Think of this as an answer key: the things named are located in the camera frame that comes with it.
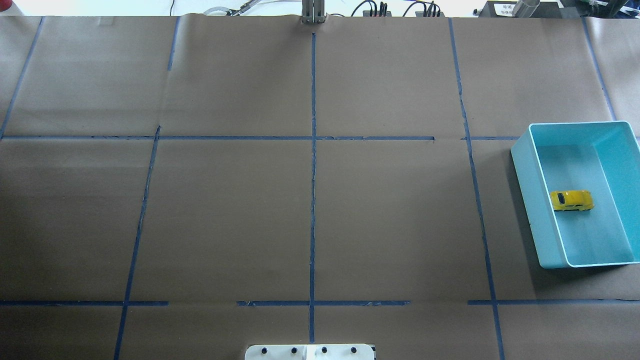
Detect yellow beetle toy car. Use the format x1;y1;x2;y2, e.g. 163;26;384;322
549;189;595;212

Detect steel cup on block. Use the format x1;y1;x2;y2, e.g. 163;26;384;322
512;0;541;19

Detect light blue plastic bin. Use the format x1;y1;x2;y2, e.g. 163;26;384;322
510;121;640;269

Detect red cylinder bottle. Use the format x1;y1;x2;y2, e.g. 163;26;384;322
0;0;14;13

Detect aluminium frame post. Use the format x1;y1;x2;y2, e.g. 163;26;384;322
301;0;327;25

